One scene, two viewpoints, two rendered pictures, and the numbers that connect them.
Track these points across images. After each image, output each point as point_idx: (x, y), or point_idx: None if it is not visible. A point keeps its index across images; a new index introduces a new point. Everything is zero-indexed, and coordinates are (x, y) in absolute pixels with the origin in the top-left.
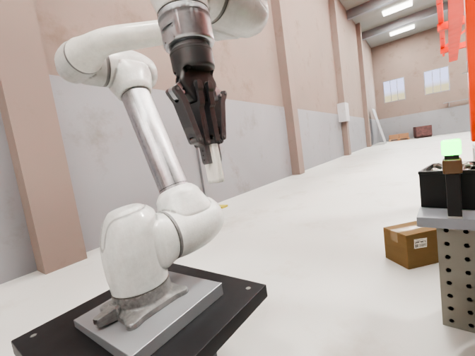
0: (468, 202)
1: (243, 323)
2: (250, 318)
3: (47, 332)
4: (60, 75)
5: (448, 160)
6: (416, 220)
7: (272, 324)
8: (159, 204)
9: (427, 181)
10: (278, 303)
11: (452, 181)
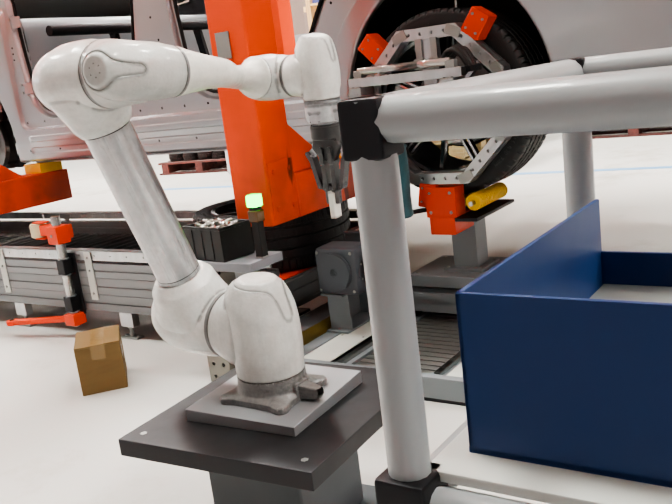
0: (249, 248)
1: (170, 493)
2: (162, 488)
3: (300, 452)
4: (135, 87)
5: (258, 210)
6: (250, 267)
7: (186, 469)
8: (209, 287)
9: (225, 236)
10: (139, 469)
11: (261, 227)
